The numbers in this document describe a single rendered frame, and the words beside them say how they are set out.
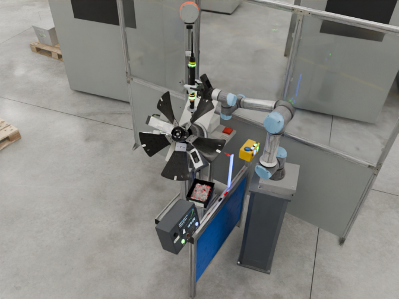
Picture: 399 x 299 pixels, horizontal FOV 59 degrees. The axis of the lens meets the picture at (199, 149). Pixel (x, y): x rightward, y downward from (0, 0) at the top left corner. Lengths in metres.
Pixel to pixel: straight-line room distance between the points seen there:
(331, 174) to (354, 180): 0.19
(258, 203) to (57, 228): 2.05
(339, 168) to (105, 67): 3.34
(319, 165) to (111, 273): 2.05
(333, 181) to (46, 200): 2.88
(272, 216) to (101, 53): 3.28
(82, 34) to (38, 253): 2.82
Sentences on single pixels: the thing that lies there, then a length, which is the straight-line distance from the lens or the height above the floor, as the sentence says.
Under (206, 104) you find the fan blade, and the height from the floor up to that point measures 1.42.
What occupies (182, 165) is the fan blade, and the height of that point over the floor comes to 1.00.
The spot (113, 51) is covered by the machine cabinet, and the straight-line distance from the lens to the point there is 4.92.
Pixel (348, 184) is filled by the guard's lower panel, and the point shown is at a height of 0.72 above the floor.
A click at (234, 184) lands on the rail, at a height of 0.86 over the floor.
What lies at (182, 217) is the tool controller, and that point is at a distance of 2.07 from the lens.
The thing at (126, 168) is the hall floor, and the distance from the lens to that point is 4.21.
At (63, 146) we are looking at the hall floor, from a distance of 4.72.
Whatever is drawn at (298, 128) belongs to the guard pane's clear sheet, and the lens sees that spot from 3.09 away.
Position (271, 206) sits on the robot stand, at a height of 0.88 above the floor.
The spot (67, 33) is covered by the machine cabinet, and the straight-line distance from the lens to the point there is 5.24.
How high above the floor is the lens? 2.88
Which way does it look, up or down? 41 degrees down
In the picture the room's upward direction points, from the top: 2 degrees clockwise
